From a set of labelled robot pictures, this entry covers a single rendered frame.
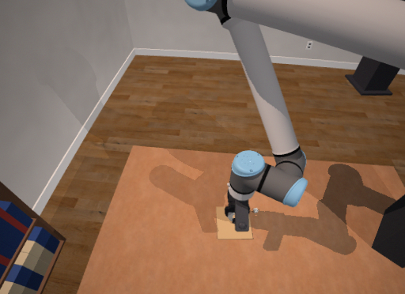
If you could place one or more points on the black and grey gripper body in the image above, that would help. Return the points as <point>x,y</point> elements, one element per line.
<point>231,202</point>

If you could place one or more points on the light orange mat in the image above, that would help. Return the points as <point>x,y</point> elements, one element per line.
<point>225,227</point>

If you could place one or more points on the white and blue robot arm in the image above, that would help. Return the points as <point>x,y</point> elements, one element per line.
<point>371,28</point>

